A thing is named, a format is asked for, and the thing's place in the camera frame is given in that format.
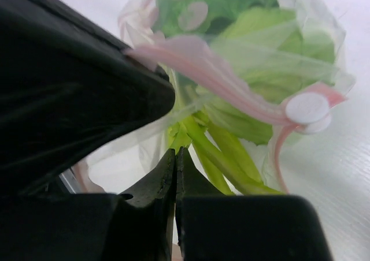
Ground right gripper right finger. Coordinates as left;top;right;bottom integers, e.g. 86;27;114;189
176;148;332;261

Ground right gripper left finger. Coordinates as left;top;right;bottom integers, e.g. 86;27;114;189
1;150;176;260

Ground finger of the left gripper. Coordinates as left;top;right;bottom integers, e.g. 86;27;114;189
1;0;175;195

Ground green fake celery stalks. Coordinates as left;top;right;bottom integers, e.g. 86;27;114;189
166;109;284;195

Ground dark green fake leaf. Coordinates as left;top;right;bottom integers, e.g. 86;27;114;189
152;0;278;37

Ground green fake cabbage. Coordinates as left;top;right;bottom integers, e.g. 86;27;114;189
196;8;338;146

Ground clear zip top bag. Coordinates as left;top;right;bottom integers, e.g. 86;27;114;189
73;0;354;192

